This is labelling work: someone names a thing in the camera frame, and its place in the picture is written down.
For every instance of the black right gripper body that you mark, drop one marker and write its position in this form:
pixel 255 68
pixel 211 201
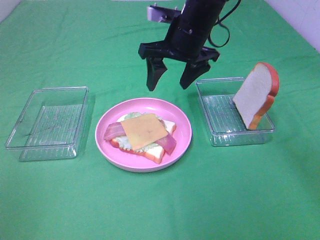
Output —
pixel 183 51

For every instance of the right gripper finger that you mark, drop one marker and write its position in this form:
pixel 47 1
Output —
pixel 192 71
pixel 155 69

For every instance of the yellow cheese slice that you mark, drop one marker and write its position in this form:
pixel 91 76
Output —
pixel 143 130

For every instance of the bacon strip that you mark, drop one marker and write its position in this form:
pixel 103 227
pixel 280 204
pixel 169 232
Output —
pixel 168 143
pixel 114 130

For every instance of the green lettuce leaf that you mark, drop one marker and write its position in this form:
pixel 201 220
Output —
pixel 123 141

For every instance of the bread slice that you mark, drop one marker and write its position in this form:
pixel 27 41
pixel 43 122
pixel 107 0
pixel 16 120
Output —
pixel 257 94
pixel 155 158

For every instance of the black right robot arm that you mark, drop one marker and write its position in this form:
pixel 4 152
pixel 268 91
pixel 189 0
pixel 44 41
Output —
pixel 188 31

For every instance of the right clear plastic container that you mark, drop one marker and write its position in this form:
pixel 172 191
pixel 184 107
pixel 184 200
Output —
pixel 223 123

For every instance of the clear plastic container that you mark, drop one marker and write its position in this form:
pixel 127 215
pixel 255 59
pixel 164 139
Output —
pixel 223 123
pixel 51 124

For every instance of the pink round plate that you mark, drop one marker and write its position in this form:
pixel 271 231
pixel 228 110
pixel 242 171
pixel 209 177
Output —
pixel 136 163

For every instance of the left clear plastic container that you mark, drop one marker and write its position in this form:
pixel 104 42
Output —
pixel 51 124

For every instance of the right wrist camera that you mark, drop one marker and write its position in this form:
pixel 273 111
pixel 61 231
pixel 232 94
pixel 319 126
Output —
pixel 161 14

